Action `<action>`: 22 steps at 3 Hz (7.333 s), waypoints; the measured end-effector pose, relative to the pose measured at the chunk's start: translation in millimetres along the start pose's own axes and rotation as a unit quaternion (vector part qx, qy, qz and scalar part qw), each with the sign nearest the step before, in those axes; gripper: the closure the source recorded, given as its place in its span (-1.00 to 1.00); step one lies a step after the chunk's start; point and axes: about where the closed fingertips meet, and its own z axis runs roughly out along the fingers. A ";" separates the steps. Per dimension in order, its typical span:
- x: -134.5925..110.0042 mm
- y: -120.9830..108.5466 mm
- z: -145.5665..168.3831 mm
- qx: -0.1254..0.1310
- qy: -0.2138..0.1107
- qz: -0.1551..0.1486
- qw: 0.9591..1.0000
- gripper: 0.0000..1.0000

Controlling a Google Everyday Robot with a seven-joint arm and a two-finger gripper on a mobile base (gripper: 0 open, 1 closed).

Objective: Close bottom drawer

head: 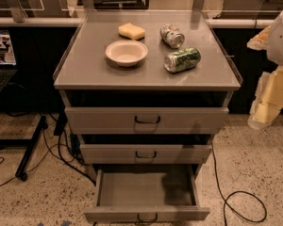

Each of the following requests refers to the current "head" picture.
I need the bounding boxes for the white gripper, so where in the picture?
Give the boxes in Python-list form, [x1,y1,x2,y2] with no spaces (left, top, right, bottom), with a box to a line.
[247,26,283,130]

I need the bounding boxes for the grey drawer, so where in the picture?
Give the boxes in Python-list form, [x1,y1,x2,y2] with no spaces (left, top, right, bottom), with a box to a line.
[65,107,228,135]
[80,144,211,164]
[84,165,209,224]

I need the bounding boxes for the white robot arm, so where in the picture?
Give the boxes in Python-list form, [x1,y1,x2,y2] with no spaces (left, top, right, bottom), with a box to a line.
[247,10,283,129]

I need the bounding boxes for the grey drawer cabinet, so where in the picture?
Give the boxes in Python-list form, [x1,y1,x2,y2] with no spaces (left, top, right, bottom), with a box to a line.
[52,9,244,174]

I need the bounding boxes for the green soda can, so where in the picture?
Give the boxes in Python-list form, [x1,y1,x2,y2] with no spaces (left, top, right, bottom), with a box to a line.
[164,48,201,73]

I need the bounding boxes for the silver red soda can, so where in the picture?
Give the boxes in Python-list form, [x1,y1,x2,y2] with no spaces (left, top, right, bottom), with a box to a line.
[159,24,185,49]

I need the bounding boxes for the white bowl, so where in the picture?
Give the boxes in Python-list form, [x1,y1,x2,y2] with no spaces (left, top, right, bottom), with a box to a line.
[106,40,148,67]

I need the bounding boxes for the yellow sponge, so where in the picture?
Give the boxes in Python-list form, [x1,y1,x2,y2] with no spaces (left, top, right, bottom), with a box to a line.
[118,23,145,40]

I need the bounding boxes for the black stand leg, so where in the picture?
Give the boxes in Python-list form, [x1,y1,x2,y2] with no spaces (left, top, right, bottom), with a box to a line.
[15,116,48,182]

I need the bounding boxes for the laptop computer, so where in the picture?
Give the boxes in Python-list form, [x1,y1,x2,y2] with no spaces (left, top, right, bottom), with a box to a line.
[0,29,17,92]

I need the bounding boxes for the black cables on left floor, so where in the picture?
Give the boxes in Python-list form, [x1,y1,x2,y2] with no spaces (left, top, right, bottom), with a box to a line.
[0,112,97,190]

